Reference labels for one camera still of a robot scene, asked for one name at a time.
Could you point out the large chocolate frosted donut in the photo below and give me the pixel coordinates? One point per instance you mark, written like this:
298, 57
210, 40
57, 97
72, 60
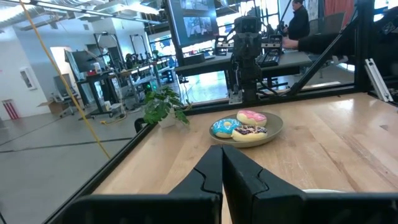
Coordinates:
248, 135

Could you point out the brown cardboard box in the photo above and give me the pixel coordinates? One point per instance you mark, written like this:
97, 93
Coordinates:
56, 107

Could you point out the green potted plant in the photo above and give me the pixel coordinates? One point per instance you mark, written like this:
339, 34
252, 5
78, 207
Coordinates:
158, 107

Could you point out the black desk monitor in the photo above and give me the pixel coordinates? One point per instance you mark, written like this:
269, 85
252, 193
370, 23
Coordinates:
82, 60

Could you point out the cluttered workbench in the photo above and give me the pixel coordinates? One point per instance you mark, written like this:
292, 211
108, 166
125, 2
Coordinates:
140, 71

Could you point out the grey office chair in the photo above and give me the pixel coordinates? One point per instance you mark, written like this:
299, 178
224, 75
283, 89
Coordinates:
62, 85

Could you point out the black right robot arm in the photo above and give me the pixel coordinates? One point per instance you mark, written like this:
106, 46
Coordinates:
248, 77

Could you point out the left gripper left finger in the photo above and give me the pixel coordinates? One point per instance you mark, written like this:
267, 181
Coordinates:
208, 180

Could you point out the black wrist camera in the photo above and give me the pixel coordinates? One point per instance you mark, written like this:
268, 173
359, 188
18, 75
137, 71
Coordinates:
247, 25

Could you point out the white round plate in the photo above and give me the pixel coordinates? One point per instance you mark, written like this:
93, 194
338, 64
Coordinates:
323, 191

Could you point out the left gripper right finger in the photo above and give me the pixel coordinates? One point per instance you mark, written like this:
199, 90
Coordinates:
248, 193

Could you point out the red striped panel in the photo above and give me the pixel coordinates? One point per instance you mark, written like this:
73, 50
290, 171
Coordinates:
11, 109

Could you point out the large blue frosted donut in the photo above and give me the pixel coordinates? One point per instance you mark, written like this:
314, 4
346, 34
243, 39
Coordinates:
217, 129

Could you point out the grey round plate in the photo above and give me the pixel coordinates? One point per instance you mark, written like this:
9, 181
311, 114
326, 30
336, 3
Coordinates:
275, 127

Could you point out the person's forearm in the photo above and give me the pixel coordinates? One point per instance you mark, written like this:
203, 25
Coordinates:
323, 43

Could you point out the person's hand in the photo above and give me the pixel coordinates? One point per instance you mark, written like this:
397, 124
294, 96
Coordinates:
290, 44

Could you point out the black computer keyboard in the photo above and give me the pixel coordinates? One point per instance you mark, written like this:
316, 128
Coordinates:
267, 60

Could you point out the orange curtain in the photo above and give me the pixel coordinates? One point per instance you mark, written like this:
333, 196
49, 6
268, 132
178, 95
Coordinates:
339, 7

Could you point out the person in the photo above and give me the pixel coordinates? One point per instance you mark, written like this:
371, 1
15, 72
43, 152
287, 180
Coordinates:
298, 21

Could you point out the black standing desk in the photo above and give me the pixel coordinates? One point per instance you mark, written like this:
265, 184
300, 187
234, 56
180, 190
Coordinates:
93, 76

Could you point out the dark grey chair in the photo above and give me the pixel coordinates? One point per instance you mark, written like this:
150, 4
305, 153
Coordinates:
329, 23

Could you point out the white wall panel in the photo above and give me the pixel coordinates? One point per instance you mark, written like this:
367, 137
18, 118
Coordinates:
28, 77

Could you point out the large pink frosted donut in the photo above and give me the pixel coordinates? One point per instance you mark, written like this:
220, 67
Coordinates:
252, 116

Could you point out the large black monitor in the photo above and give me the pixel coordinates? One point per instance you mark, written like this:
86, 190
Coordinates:
192, 28

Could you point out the silver aluminium extrusion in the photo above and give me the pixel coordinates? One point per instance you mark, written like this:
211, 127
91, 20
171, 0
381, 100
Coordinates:
377, 79

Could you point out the grey office desk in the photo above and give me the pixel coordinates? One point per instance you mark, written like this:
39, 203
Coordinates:
217, 63

